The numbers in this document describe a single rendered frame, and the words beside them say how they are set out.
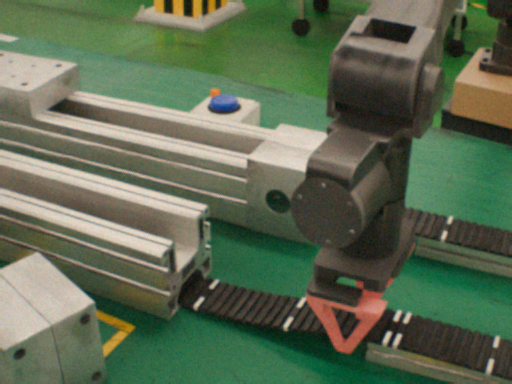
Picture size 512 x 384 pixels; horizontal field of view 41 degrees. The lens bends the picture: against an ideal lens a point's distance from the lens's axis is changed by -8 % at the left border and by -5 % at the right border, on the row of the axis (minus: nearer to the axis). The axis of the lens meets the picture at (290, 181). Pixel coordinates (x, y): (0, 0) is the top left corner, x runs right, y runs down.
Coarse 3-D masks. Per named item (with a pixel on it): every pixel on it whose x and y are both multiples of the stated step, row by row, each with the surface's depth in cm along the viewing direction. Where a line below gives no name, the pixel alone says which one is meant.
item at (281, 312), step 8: (288, 296) 74; (296, 296) 73; (280, 304) 73; (288, 304) 72; (296, 304) 73; (272, 312) 72; (280, 312) 72; (288, 312) 71; (272, 320) 70; (280, 320) 70; (272, 328) 70
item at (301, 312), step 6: (300, 300) 73; (300, 306) 72; (306, 306) 72; (294, 312) 71; (300, 312) 71; (306, 312) 71; (288, 318) 70; (294, 318) 70; (300, 318) 70; (306, 318) 70; (288, 324) 69; (294, 324) 69; (300, 324) 69; (288, 330) 69; (294, 330) 69
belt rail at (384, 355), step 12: (372, 348) 67; (384, 348) 66; (372, 360) 68; (384, 360) 67; (396, 360) 66; (408, 360) 67; (420, 360) 65; (432, 360) 65; (420, 372) 66; (432, 372) 65; (444, 372) 65; (456, 372) 65; (468, 372) 64; (480, 372) 63
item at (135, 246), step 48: (0, 192) 76; (48, 192) 81; (96, 192) 78; (144, 192) 77; (0, 240) 77; (48, 240) 74; (96, 240) 70; (144, 240) 69; (192, 240) 75; (96, 288) 74; (144, 288) 71
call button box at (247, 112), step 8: (200, 104) 103; (208, 104) 103; (240, 104) 103; (248, 104) 104; (256, 104) 104; (192, 112) 101; (200, 112) 101; (208, 112) 101; (216, 112) 100; (224, 112) 100; (232, 112) 101; (240, 112) 101; (248, 112) 101; (256, 112) 103; (232, 120) 99; (240, 120) 99; (248, 120) 101; (256, 120) 104
